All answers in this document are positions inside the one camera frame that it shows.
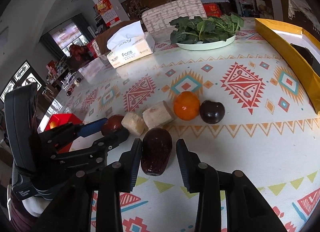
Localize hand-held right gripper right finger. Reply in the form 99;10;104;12
176;138;288;232

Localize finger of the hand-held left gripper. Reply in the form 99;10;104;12
50;128;130;171
37;118;109;152

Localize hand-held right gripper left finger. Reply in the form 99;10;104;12
32;138;143;232

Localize bright red jujube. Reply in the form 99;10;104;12
101;115;125;136

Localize large dark red jujube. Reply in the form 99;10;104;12
140;128;173;176

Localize tangerine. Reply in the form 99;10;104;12
173;91;201;121

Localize round dark jujube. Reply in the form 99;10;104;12
199;100;225;124

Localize gold box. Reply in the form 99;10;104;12
255;18;320;115

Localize person's left forearm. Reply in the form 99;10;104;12
6;184;50;232

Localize white ornament with dark beads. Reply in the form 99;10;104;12
61;76;83;96

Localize red gift box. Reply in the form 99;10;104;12
87;39;98;56

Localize patterned chair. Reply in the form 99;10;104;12
141;0;208;33
90;39;110;58

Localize white tissue box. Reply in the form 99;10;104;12
106;21;155;69

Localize grey curtain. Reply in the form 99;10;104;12
40;34;63;59
72;14;94;40

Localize brown cloth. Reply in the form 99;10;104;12
96;21;135;45

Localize pale green oval plate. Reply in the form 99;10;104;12
176;34;237;51

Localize patterned chair back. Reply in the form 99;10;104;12
141;0;208;33

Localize spinach leaves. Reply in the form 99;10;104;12
169;14;245;44

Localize dark flat object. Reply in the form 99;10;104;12
290;44;320;73

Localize metal rack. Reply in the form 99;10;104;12
234;0;257;18

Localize table with white cloth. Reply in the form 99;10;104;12
287;0;320;33

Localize red wall calendar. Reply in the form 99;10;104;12
94;0;120;26

